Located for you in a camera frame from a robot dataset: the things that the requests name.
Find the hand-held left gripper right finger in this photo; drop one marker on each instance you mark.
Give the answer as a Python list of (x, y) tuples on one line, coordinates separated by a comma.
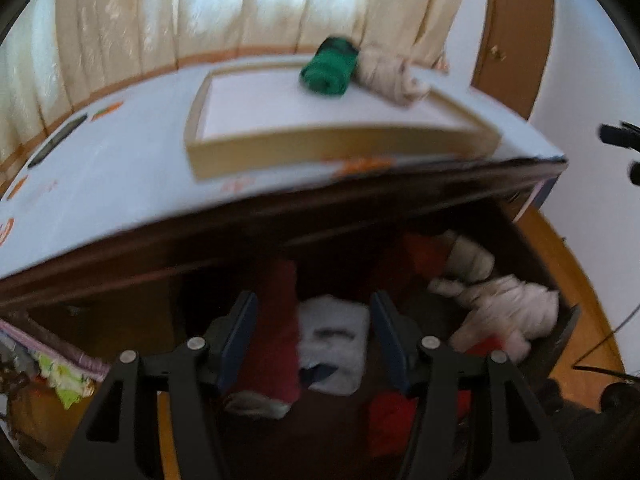
[(387, 340)]

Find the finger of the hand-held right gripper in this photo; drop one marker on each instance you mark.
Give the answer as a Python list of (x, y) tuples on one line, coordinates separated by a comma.
[(620, 135), (635, 172)]

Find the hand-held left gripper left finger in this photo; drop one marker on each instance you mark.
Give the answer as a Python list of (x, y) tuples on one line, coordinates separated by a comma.
[(240, 340)]

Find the dark red underwear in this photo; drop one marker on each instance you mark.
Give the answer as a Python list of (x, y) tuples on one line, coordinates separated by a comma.
[(272, 330)]

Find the light grey underwear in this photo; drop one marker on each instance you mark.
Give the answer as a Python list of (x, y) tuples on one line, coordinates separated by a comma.
[(332, 340)]

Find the white lace bow underwear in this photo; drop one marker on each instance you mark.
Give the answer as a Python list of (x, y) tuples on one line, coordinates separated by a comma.
[(255, 405)]

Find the dark wooden drawer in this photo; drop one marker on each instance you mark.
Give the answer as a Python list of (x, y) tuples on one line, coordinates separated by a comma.
[(340, 440)]

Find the beige sock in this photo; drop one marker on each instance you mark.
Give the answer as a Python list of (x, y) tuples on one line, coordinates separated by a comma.
[(467, 260)]

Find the white pink underwear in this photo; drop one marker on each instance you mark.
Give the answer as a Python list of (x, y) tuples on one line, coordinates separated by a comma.
[(505, 310)]

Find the shallow beige cardboard tray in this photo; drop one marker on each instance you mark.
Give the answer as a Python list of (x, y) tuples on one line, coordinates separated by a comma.
[(300, 147)]

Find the pale beige underwear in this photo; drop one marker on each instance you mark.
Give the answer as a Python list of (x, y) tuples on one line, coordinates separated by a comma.
[(390, 80)]

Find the green black striped underwear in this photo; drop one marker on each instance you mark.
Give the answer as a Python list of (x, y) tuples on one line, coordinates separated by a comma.
[(330, 67)]

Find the brown wooden door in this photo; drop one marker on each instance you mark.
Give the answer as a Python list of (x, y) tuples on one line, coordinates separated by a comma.
[(515, 35)]

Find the pink green printed cloth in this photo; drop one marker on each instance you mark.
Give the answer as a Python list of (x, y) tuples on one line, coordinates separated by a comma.
[(62, 380)]

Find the person's dark clothing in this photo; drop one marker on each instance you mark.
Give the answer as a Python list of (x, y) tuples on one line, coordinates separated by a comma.
[(600, 435)]

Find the beige orange floral curtain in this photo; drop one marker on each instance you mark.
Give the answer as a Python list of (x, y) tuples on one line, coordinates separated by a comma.
[(200, 5)]

